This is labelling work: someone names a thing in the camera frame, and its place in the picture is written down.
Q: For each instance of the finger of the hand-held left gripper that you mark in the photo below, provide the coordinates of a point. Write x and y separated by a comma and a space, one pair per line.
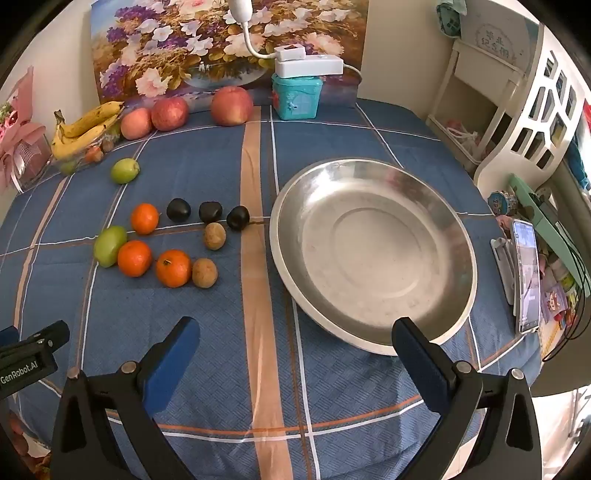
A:
8, 336
53, 336

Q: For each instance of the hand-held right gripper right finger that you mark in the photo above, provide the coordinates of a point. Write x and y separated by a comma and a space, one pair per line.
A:
417, 362

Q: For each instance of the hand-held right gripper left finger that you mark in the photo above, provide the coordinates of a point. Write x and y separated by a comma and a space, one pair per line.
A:
174, 353

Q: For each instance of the orange tangerine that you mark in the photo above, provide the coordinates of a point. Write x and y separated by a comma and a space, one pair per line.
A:
135, 258
173, 268
145, 219

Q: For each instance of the brown kiwi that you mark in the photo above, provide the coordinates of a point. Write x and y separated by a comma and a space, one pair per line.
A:
214, 236
204, 273

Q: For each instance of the round steel basin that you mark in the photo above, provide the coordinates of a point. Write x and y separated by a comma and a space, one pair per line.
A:
374, 258

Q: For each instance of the dark plum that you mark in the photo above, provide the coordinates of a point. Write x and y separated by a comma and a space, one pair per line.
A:
178, 209
238, 218
210, 212

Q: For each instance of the blue plaid tablecloth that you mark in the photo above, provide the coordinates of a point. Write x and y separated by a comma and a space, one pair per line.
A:
221, 369

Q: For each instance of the smartphone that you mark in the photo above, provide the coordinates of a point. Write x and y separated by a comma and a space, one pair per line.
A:
526, 277

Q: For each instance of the colourful printed cards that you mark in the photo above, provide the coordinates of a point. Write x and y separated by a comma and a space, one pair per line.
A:
556, 300

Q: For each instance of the clear glass bowl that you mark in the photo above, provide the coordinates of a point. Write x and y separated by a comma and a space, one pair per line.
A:
76, 161

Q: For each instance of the round printed tin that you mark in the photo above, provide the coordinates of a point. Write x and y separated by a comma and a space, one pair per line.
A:
502, 201

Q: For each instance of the mint green box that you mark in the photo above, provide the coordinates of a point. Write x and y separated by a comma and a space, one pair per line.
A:
538, 205

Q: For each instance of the yellow banana bunch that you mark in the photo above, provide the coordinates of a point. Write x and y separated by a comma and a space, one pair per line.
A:
81, 127

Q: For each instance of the small pink apple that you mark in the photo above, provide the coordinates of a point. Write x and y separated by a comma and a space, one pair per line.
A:
136, 123

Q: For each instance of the medium red apple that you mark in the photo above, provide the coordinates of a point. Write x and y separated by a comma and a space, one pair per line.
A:
170, 114

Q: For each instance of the large red apple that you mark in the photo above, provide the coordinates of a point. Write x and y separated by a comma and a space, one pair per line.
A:
232, 106

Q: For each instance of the white chair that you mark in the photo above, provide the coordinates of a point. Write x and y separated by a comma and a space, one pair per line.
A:
531, 120

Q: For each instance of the teal storage box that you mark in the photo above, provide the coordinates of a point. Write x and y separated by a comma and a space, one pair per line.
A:
295, 97

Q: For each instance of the floral painting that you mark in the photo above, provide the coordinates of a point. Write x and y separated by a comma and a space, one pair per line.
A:
184, 46

